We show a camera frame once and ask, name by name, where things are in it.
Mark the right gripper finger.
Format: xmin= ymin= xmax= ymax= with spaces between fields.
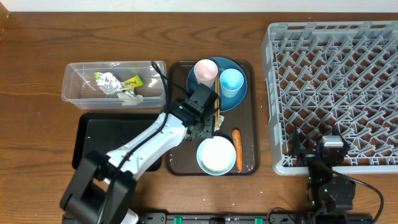
xmin=331 ymin=124 xmax=349 ymax=148
xmin=292 ymin=126 xmax=301 ymax=150

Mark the light blue rice bowl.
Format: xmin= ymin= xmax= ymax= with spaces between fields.
xmin=197 ymin=136 xmax=236 ymax=176

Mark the white tissue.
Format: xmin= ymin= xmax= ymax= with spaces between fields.
xmin=117 ymin=91 xmax=144 ymax=106
xmin=215 ymin=115 xmax=224 ymax=131

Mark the foil snack wrapper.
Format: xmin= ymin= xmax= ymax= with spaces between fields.
xmin=94 ymin=72 xmax=143 ymax=95

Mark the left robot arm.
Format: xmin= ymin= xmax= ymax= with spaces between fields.
xmin=60 ymin=101 xmax=218 ymax=223

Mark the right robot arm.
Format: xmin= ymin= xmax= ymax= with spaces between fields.
xmin=291 ymin=127 xmax=356 ymax=223

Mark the grey dishwasher rack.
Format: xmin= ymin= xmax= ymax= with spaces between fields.
xmin=261 ymin=21 xmax=397 ymax=175

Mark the left wooden chopstick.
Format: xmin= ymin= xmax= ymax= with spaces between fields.
xmin=214 ymin=74 xmax=219 ymax=126

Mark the wooden chopstick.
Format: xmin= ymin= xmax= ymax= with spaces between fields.
xmin=214 ymin=74 xmax=219 ymax=126
xmin=215 ymin=73 xmax=221 ymax=128

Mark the orange carrot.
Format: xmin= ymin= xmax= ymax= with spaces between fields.
xmin=232 ymin=129 xmax=243 ymax=172

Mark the brown serving tray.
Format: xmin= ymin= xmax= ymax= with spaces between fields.
xmin=166 ymin=60 xmax=260 ymax=176

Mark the right wooden chopstick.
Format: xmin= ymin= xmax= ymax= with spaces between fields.
xmin=215 ymin=73 xmax=221 ymax=128

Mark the light blue cup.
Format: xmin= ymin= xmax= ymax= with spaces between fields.
xmin=220 ymin=68 xmax=244 ymax=98

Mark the pink cup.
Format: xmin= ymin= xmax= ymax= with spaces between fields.
xmin=193 ymin=59 xmax=218 ymax=88

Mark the blue plate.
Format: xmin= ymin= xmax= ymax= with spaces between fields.
xmin=187 ymin=57 xmax=248 ymax=112

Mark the black plastic tray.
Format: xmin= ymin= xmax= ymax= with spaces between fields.
xmin=72 ymin=113 xmax=158 ymax=169

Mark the clear plastic bin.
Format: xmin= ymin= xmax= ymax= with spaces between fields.
xmin=62 ymin=61 xmax=166 ymax=110

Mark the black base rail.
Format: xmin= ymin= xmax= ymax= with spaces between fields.
xmin=61 ymin=212 xmax=374 ymax=224

